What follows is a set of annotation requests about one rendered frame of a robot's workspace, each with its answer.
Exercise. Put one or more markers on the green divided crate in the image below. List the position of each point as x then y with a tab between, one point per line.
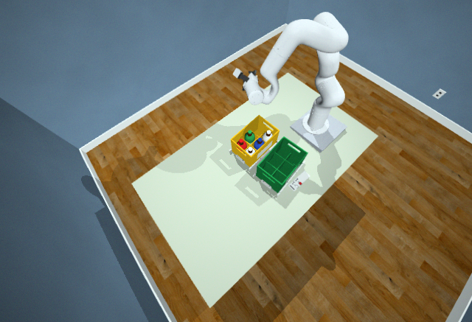
269	168

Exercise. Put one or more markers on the blue bottle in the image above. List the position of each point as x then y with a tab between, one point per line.
258	143

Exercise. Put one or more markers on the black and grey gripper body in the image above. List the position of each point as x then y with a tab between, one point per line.
251	77

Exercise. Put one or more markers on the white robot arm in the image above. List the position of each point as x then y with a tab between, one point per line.
316	35

